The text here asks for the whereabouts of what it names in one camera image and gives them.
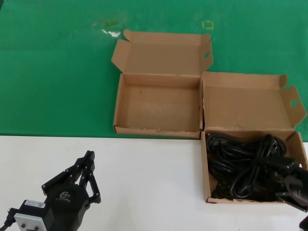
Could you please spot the left open cardboard box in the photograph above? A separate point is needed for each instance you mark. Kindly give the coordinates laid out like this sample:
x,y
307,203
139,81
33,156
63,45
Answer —
x,y
156,108

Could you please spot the right open cardboard box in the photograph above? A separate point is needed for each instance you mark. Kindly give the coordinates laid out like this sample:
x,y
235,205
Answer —
x,y
245,106

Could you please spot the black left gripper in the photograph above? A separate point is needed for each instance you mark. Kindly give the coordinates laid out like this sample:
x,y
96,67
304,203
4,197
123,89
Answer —
x,y
65,204

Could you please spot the green table mat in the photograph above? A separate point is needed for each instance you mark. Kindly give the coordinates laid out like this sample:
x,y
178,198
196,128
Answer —
x,y
48,72

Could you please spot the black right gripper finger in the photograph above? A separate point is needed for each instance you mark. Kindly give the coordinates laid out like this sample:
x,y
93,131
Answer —
x,y
297,198
299,173

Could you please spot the open cardboard box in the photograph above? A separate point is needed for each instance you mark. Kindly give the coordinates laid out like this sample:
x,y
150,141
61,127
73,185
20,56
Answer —
x,y
245,106
156,108

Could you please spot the left wrist camera silver bracket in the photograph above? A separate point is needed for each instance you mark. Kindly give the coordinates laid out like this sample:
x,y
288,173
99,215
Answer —
x,y
29,220

